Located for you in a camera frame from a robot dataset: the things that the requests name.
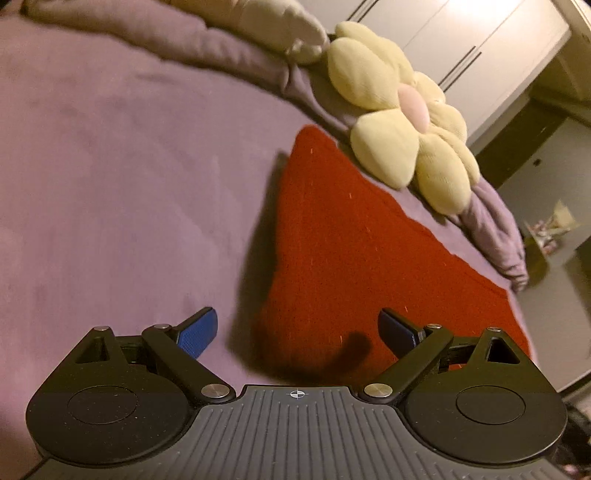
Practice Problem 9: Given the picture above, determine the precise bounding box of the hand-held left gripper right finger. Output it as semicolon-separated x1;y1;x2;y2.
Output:
364;308;525;404

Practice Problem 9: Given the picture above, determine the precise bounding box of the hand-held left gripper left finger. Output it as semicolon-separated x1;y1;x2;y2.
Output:
74;307;236;405

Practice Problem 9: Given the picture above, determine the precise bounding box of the red knitted cardigan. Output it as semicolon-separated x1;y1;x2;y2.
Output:
252;124;532;384

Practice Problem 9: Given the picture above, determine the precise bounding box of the purple bed sheet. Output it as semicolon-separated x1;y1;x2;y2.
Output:
0;14;525;439

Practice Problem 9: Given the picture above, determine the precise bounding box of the cream flower pillow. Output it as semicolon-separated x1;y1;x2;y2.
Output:
327;21;479;217

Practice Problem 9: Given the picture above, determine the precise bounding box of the white wardrobe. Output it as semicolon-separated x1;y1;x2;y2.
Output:
300;0;574;145

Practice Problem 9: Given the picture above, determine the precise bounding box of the purple duvet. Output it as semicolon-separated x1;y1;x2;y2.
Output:
23;0;530;293

